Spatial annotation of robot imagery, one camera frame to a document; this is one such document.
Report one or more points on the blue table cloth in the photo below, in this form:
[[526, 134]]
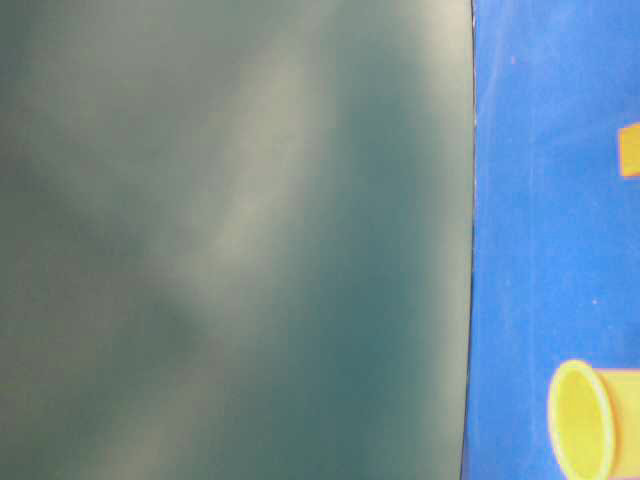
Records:
[[556, 225]]

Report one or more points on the orange block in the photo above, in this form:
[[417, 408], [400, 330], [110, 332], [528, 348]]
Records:
[[629, 150]]

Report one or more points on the yellow plastic cup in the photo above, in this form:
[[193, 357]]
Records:
[[593, 421]]

